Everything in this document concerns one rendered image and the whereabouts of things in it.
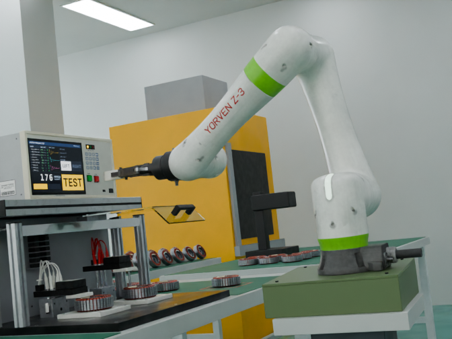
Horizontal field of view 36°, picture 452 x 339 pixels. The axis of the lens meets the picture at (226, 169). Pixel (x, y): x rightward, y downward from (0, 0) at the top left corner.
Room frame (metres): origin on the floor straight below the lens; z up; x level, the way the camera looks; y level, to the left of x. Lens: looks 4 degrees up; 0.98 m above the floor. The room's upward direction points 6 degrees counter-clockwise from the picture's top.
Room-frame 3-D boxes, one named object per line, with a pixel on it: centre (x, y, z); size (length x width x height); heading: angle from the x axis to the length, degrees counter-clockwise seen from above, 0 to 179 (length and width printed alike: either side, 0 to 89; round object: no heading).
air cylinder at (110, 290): (2.33, 0.45, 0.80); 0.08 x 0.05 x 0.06; 154
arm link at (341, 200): (1.80, -0.28, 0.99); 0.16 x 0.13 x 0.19; 153
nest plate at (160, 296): (2.27, 0.32, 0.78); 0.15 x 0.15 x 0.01; 64
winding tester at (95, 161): (2.31, 0.65, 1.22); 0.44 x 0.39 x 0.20; 154
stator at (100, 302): (2.05, 0.42, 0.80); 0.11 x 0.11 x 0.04
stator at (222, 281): (2.73, 0.05, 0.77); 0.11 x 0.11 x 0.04
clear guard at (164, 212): (2.34, 0.29, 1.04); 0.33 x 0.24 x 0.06; 64
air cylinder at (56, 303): (2.11, 0.55, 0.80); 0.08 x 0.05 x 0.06; 154
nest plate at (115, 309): (2.05, 0.42, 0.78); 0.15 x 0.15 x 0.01; 64
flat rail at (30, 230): (2.20, 0.46, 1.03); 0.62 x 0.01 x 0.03; 154
